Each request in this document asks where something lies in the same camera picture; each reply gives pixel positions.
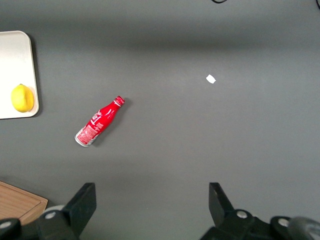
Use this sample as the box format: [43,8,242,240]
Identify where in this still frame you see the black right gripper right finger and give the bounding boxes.
[199,182,272,240]

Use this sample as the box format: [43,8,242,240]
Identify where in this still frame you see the yellow lemon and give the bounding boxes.
[10,83,35,113]

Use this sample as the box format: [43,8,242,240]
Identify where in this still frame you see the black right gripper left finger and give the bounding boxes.
[36,182,97,240]

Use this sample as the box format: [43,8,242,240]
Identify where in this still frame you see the red cola bottle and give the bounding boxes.
[74,95,126,148]

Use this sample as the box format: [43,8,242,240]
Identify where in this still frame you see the wooden drawer cabinet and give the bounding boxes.
[0,180,49,226]

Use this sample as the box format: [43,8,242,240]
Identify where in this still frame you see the cream rectangular plastic tray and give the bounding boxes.
[0,30,40,120]

